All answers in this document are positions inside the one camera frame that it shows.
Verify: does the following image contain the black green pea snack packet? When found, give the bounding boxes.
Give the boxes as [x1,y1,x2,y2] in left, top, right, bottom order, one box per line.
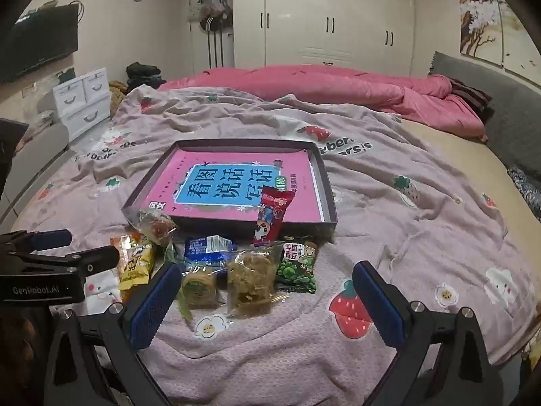
[276,240,320,294]

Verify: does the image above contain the red cartoon snack packet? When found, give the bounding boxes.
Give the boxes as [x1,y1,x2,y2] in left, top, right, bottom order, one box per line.
[252,186,296,248]

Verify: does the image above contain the clear packet red candy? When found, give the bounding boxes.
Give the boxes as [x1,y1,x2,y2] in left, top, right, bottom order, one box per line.
[127,208,177,245]

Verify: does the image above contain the beige bed sheet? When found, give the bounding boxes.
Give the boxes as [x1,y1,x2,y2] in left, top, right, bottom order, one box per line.
[397,118,541,263]

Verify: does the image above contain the grey padded headboard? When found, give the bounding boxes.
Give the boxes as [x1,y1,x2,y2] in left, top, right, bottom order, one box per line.
[427,51,541,178]

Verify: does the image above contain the shallow dark cardboard box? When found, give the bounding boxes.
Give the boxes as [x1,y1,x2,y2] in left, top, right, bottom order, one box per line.
[121,139,339,242]

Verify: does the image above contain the yellow green snack packet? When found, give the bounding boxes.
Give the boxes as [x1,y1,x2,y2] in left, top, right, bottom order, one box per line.
[118,233,158,303]

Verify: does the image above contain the hanging hats and bags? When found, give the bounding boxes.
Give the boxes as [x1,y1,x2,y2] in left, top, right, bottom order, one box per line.
[198,0,234,32]

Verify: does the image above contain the flower and bird wall painting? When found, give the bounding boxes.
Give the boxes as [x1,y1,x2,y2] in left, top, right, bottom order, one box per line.
[458,0,541,89]

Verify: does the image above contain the white glossy wardrobe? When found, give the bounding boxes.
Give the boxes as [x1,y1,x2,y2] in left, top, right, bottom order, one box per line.
[232,0,417,79]

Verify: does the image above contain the white drawer chest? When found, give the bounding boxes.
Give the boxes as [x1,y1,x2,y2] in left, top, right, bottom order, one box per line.
[53,68,113,142]

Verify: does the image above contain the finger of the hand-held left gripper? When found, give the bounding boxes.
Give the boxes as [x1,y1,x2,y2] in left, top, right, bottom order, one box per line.
[0,229,72,253]
[19,245,120,279]

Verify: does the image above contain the black white patterned pillow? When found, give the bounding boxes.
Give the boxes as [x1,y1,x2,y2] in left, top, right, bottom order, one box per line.
[507,166,541,223]

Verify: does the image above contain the blue snack packet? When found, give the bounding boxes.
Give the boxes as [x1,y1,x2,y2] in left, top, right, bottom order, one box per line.
[184,234,237,265]

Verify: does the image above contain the black wall television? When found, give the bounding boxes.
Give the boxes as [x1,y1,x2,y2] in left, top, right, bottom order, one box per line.
[0,3,79,85]

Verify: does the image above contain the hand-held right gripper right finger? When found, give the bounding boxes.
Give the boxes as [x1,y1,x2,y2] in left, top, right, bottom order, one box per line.
[352,260,512,406]

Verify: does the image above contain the clear plastic bags clutter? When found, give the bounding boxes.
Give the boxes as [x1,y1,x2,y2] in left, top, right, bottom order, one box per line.
[36,110,55,136]

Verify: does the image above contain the clear packet crumbly cake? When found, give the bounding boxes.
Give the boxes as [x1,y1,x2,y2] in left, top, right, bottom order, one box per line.
[222,243,290,318]

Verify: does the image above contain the brown plush cloth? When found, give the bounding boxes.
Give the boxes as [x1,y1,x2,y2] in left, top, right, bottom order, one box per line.
[109,80,127,119]

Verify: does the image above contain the clear packet round biscuit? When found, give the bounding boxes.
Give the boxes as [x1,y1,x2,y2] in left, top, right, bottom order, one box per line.
[163,240,227,322]

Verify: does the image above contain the dark clothes pile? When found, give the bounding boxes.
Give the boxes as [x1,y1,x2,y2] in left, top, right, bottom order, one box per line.
[126,62,167,91]

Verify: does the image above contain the dark striped pillow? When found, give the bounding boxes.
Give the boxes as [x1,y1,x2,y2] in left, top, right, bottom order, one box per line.
[448,78,493,113]

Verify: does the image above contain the pink and blue book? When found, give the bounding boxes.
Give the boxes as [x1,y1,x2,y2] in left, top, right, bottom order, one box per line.
[144,149,326,223]

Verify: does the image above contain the pink strawberry printed blanket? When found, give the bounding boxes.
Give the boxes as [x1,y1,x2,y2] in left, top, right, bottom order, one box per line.
[8,85,537,406]

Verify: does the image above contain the pink duvet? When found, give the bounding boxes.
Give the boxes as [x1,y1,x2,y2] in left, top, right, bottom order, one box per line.
[158,65,487,140]

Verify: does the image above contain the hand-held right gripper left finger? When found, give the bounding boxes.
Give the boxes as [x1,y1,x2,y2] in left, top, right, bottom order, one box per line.
[42,261,184,406]

